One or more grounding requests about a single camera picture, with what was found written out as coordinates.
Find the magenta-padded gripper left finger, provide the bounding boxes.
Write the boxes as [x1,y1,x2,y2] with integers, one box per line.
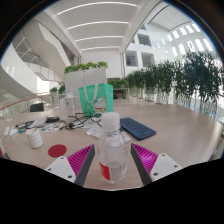
[44,143,96,187]

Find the small black device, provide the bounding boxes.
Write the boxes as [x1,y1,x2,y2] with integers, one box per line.
[44,116,61,124]

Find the flat round red coaster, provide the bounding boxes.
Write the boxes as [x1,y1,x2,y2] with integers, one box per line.
[47,143,68,158]

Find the dark blue keyboard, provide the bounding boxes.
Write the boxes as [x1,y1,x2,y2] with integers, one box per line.
[119,117,158,141]

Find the colourful sticker sheet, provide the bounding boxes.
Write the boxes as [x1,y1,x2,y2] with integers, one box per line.
[39,122,66,134]

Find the wooden planter with green plants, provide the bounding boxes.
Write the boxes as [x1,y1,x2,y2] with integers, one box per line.
[108,78,130,100]

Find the white power strip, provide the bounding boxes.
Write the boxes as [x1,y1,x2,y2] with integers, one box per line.
[3,125,11,138]

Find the small planters with green plants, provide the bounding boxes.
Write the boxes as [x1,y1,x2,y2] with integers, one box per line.
[49,84,66,105]

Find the white grid-pattern cup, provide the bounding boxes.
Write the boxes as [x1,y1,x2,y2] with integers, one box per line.
[25,127,45,150]

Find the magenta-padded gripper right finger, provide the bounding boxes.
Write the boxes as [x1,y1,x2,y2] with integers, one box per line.
[130,143,184,186]

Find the black cable bundle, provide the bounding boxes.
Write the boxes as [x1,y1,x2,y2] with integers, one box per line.
[64,112,103,130]

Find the white cabinet topped with plants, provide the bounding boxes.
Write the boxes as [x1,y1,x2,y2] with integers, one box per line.
[63,60,109,101]

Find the tall clear bottle white lid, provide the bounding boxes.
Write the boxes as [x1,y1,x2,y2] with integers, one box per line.
[64,89,76,118]

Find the black office chair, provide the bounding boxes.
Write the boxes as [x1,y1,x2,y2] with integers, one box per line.
[29,102,45,113]

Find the green tote bag cat print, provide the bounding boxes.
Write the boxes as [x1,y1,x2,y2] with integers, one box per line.
[78,83,114,118]

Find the row of green potted plants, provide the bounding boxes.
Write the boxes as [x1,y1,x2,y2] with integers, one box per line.
[126,49,224,118]

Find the clear water bottle red label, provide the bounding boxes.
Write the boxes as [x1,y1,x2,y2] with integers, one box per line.
[96,111,130,185]

